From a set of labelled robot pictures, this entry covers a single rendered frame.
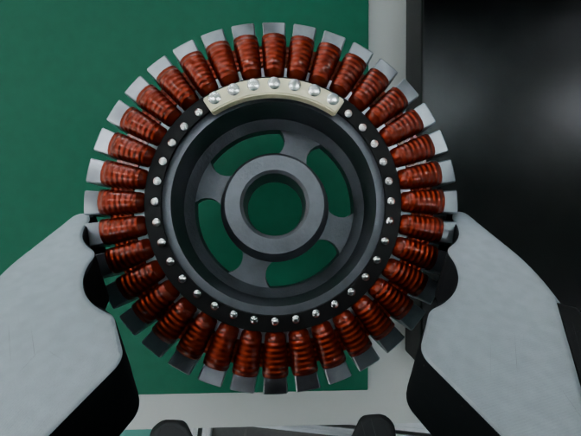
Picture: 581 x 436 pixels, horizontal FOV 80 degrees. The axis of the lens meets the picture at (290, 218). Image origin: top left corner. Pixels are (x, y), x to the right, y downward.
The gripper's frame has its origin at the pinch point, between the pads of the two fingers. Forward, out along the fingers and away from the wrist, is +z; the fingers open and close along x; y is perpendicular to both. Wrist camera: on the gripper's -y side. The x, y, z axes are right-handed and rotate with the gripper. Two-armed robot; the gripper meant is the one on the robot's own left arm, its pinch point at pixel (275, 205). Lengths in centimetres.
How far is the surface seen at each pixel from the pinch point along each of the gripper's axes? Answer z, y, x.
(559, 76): 6.3, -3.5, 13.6
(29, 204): 5.1, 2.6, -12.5
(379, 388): 0.4, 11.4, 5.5
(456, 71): 6.4, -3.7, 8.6
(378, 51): 9.3, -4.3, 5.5
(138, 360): 1.1, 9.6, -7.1
